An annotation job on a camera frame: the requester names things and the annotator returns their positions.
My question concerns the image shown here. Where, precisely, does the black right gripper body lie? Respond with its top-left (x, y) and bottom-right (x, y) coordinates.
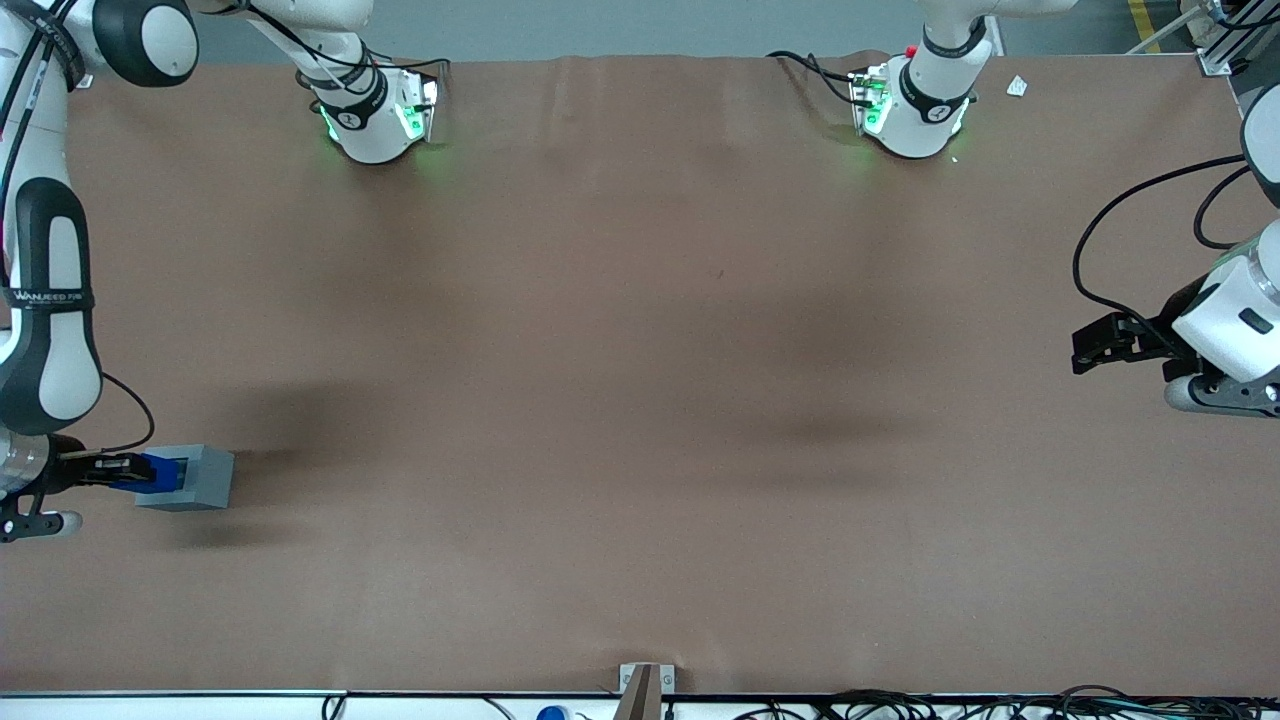
top-left (35, 447), bottom-right (101, 496)

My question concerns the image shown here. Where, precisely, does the blue plastic part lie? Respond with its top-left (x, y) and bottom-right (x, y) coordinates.
top-left (138, 453), bottom-right (189, 495)

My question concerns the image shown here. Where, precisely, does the gray square base block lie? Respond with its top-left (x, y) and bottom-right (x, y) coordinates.
top-left (134, 443), bottom-right (237, 513)

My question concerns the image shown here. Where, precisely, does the brown table mat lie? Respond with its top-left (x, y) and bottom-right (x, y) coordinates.
top-left (0, 50), bottom-right (1280, 698)

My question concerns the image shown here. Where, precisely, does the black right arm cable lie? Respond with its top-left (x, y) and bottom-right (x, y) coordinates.
top-left (98, 372), bottom-right (157, 455)

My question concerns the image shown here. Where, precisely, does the long black left arm cable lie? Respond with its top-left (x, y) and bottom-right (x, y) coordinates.
top-left (1072, 154), bottom-right (1247, 336)

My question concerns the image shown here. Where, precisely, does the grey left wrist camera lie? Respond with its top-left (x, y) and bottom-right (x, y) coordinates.
top-left (1164, 362), bottom-right (1280, 419)

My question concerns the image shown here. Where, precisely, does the short black left arm cable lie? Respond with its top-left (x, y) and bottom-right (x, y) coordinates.
top-left (1194, 166), bottom-right (1253, 251)

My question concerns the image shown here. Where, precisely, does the black left base cable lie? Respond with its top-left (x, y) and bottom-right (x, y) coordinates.
top-left (766, 50), bottom-right (863, 107)

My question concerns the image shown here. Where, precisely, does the black base cable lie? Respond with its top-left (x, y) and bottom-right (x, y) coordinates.
top-left (766, 50), bottom-right (863, 107)
top-left (296, 0), bottom-right (453, 113)

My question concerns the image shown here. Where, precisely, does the black cable bundle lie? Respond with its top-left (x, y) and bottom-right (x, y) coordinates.
top-left (730, 684), bottom-right (1280, 720)

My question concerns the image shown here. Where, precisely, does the black right base cable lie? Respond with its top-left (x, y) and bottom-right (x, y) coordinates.
top-left (296, 0), bottom-right (453, 113)

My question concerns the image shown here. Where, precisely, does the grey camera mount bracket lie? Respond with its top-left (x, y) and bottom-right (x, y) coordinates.
top-left (612, 662), bottom-right (677, 720)

